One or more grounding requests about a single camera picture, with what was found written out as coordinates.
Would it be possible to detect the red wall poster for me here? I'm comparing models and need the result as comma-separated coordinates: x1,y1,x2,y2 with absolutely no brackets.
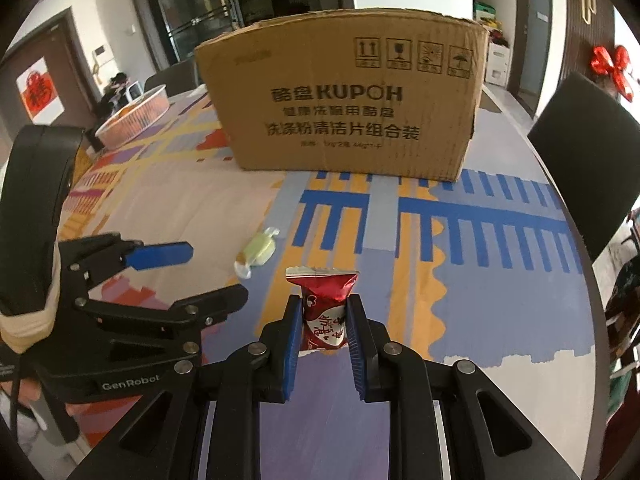
16,57,63,123

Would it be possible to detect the printed tablecloth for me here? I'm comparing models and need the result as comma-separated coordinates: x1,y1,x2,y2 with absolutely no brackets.
55,85,601,480

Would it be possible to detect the green printed cloth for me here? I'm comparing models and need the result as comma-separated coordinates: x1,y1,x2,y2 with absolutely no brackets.
605,260,640,411

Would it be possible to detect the pink plastic basket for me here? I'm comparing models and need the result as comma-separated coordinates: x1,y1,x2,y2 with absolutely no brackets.
95,85,171,148

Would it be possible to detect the white storage shelf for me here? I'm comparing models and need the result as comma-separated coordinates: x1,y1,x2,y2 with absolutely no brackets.
472,2,513,86

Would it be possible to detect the grey door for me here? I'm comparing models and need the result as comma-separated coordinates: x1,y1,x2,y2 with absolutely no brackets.
517,0,566,111

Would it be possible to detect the brown cardboard box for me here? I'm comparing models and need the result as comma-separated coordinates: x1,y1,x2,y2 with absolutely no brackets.
194,7,491,183

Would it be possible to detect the black chair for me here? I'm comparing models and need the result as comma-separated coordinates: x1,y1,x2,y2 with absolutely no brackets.
527,71,640,261
145,57,211,98

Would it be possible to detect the light green wrapped candy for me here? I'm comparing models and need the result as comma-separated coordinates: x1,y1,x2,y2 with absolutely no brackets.
234,227,280,279

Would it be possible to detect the glass sliding door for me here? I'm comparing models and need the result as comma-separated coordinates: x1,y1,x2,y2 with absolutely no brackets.
140,0,351,66

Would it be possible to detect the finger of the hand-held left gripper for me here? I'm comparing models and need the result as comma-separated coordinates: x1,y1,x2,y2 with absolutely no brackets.
57,232,195,302
75,285,249,347

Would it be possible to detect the red foil bow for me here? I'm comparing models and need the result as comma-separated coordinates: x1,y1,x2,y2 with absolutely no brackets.
590,45,633,96

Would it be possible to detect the person's left hand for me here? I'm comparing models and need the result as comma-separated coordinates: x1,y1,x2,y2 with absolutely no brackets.
0,257,64,357

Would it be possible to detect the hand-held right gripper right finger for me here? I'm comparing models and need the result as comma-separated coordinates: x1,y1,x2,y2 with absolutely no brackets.
346,294,597,480

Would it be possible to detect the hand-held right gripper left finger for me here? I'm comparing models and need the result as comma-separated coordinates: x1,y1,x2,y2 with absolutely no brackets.
67,296,304,480

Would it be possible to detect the red white candy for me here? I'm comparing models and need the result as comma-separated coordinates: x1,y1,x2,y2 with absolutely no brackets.
285,266,361,358

